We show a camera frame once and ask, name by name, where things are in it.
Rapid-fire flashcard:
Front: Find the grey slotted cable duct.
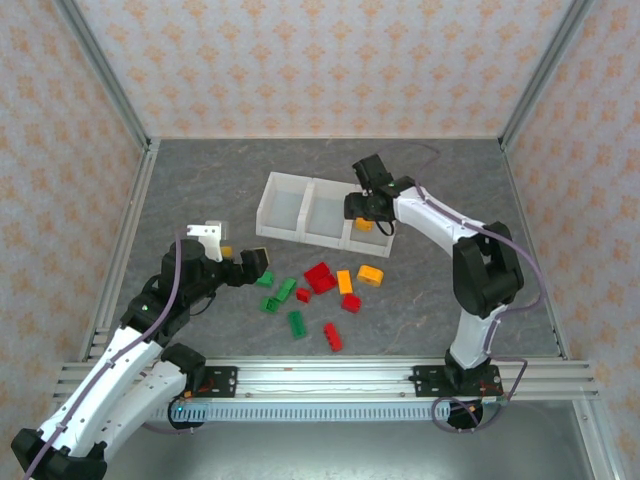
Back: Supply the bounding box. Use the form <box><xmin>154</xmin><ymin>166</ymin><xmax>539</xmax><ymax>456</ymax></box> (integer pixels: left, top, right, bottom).
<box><xmin>149</xmin><ymin>402</ymin><xmax>484</xmax><ymax>424</ymax></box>

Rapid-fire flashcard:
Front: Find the aluminium side rail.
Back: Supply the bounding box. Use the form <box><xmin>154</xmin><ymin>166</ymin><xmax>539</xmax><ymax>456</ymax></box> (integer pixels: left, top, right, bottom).
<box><xmin>499</xmin><ymin>139</ymin><xmax>572</xmax><ymax>361</ymax></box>
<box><xmin>77</xmin><ymin>139</ymin><xmax>162</xmax><ymax>362</ymax></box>

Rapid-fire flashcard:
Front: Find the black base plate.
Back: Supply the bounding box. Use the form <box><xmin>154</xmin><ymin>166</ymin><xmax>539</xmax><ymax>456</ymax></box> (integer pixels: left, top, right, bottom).
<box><xmin>187</xmin><ymin>366</ymin><xmax>239</xmax><ymax>399</ymax></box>
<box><xmin>412</xmin><ymin>364</ymin><xmax>502</xmax><ymax>399</ymax></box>

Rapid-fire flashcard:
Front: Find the big red lego brick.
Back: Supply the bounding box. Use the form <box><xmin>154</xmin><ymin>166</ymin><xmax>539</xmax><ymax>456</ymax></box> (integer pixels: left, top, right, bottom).
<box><xmin>303</xmin><ymin>261</ymin><xmax>339</xmax><ymax>296</ymax></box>

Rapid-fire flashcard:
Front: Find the aluminium frame post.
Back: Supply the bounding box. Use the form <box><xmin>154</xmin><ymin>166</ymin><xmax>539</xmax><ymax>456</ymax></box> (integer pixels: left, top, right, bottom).
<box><xmin>498</xmin><ymin>0</ymin><xmax>599</xmax><ymax>151</ymax></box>
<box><xmin>52</xmin><ymin>0</ymin><xmax>154</xmax><ymax>151</ymax></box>

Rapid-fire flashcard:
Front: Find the long red lego brick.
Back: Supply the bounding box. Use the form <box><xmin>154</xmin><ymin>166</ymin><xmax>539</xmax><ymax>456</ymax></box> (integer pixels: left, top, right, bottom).
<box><xmin>322</xmin><ymin>322</ymin><xmax>345</xmax><ymax>353</ymax></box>

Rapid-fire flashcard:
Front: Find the long green lego brick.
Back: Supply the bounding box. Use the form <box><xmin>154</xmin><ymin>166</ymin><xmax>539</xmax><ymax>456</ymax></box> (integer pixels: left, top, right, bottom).
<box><xmin>273</xmin><ymin>277</ymin><xmax>298</xmax><ymax>303</ymax></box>
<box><xmin>286</xmin><ymin>310</ymin><xmax>309</xmax><ymax>341</ymax></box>

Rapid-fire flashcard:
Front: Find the thin black left gripper cable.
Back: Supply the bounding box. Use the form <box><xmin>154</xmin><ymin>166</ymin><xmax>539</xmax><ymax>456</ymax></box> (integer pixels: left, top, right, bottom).
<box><xmin>188</xmin><ymin>293</ymin><xmax>217</xmax><ymax>317</ymax></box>

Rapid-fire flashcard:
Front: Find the yellow lego brick with hole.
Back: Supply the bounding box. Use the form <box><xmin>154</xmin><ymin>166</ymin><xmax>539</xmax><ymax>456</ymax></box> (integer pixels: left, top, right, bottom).
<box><xmin>356</xmin><ymin>264</ymin><xmax>384</xmax><ymax>286</ymax></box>

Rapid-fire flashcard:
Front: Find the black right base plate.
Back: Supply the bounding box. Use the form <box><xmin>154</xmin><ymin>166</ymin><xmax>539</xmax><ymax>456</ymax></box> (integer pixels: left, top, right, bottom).
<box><xmin>412</xmin><ymin>364</ymin><xmax>502</xmax><ymax>399</ymax></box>

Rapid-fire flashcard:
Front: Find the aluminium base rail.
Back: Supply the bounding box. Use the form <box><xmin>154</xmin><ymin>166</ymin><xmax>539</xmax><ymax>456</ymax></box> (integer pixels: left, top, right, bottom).
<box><xmin>53</xmin><ymin>355</ymin><xmax>601</xmax><ymax>402</ymax></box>

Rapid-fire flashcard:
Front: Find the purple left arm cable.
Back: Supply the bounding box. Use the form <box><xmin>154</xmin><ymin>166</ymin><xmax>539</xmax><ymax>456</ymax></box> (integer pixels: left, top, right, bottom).
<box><xmin>22</xmin><ymin>238</ymin><xmax>201</xmax><ymax>480</ymax></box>

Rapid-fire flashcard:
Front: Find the white bin for red legos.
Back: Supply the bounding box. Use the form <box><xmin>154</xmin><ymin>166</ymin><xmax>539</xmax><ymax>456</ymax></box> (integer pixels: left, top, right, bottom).
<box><xmin>298</xmin><ymin>176</ymin><xmax>358</xmax><ymax>250</ymax></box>

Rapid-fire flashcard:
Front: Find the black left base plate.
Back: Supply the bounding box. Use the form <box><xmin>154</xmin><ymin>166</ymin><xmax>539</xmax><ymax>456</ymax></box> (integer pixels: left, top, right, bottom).
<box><xmin>187</xmin><ymin>366</ymin><xmax>239</xmax><ymax>399</ymax></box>

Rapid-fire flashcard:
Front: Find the grey metal sheet panel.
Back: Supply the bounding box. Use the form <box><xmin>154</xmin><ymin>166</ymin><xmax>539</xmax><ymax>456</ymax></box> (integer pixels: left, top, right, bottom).
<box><xmin>94</xmin><ymin>399</ymin><xmax>616</xmax><ymax>480</ymax></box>

